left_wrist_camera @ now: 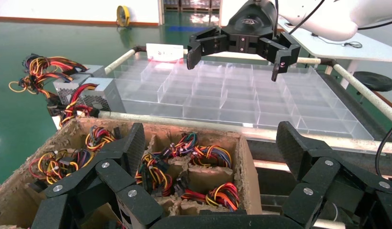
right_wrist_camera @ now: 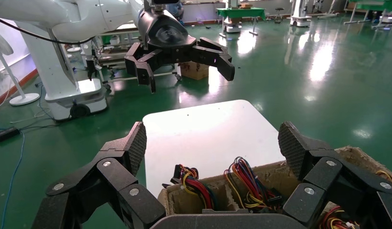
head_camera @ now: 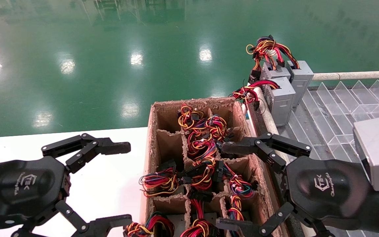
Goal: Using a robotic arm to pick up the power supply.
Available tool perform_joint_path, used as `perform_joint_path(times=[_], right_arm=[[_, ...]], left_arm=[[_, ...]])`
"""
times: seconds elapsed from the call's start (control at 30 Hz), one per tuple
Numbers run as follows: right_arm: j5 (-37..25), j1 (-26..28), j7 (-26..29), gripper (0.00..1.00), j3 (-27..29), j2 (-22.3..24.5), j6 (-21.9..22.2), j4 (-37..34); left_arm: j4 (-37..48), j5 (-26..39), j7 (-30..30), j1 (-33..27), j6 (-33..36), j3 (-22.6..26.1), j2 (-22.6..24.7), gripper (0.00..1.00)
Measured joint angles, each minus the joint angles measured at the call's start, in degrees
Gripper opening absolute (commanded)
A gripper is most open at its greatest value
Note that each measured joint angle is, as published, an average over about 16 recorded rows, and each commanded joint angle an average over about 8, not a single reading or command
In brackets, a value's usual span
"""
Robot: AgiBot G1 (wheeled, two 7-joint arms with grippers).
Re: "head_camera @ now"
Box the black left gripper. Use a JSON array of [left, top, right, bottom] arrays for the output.
[[0, 156, 133, 237]]

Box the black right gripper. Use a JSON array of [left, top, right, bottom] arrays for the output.
[[222, 132, 373, 227]]

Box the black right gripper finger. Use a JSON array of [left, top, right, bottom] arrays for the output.
[[216, 202, 295, 237]]

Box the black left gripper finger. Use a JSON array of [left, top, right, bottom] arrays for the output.
[[41, 133, 131, 174]]

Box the brown cardboard divider box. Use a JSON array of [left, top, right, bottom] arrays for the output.
[[139, 97, 284, 237]]

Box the clear acrylic divider tray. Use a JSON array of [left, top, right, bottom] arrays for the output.
[[275, 78, 379, 237]]

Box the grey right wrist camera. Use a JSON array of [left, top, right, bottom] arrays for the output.
[[353, 116, 379, 192]]

